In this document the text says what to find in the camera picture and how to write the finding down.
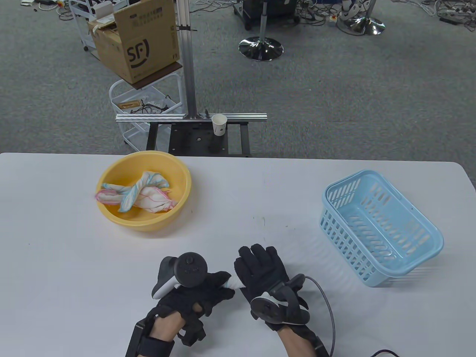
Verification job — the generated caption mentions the person's right hand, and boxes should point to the person's right hand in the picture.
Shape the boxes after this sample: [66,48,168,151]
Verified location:
[234,244,310,332]

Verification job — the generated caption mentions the person's left hand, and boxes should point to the person's left hand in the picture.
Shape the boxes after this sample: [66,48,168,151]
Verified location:
[153,270,236,328]

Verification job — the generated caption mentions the blue-trimmed white dish cloth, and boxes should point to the blue-trimmed white dish cloth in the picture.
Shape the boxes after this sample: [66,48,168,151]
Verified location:
[101,171,171,213]
[223,275,246,292]

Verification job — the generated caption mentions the pink-trimmed white dish cloth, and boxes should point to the pink-trimmed white dish cloth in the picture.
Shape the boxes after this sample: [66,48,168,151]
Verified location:
[96,186,177,213]

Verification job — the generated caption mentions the person's left forearm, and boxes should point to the person's left forearm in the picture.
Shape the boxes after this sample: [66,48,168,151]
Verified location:
[151,314,186,342]

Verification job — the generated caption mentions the person's right forearm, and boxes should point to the person's right forearm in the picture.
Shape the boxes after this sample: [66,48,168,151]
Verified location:
[277,324,321,357]

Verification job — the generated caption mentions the black left hand controller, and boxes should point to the black left hand controller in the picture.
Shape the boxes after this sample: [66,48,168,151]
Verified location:
[151,252,209,299]

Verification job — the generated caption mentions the black hand controller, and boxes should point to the black hand controller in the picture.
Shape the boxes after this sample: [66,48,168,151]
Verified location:
[250,274,310,326]
[151,252,209,299]

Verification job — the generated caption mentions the black left glove sensor box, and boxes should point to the black left glove sensor box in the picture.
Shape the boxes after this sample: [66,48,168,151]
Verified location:
[177,316,207,347]

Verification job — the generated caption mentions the black right hand controller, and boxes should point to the black right hand controller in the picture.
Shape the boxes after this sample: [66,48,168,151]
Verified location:
[250,274,310,326]

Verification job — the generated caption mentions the yellow plastic basin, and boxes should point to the yellow plastic basin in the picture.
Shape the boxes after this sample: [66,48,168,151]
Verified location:
[96,151,192,232]

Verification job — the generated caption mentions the black metal stand base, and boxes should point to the black metal stand base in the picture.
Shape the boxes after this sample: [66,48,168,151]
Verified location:
[146,122,252,158]

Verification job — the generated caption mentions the white paper cup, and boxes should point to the white paper cup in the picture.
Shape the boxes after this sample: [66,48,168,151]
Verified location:
[212,114,228,137]

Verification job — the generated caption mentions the light blue plastic basket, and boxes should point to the light blue plastic basket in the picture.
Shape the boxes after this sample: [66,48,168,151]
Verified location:
[319,170,444,287]

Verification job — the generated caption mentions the brown wooden board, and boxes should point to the brown wooden board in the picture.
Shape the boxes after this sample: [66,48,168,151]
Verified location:
[126,61,184,91]

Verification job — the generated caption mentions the chrome stool base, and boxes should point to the chrome stool base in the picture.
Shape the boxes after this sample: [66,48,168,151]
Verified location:
[238,0,284,62]
[337,0,386,36]

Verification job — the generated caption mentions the black equipment case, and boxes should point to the black equipment case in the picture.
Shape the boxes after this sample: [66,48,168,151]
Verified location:
[233,0,300,31]

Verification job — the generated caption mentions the brown cardboard box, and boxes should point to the brown cardboard box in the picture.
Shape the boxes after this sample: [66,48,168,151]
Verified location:
[88,0,181,85]

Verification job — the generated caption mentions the white metal trolley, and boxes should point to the white metal trolley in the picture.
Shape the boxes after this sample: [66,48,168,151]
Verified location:
[68,0,131,52]

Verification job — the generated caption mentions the black left wrist strap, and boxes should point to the black left wrist strap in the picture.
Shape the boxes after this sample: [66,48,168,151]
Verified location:
[139,335,175,357]

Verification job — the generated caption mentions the grey right wrist cable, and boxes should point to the grey right wrist cable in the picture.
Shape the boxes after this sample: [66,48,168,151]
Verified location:
[302,274,403,357]

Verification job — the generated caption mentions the white wire cart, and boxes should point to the white wire cart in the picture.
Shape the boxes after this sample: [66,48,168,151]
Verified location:
[109,71,185,152]

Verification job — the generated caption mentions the black tangled cables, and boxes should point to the black tangled cables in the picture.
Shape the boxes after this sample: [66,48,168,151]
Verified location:
[130,95,180,114]

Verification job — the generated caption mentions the aluminium profile frame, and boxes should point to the aluminium profile frame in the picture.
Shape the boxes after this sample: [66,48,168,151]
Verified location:
[116,0,268,123]

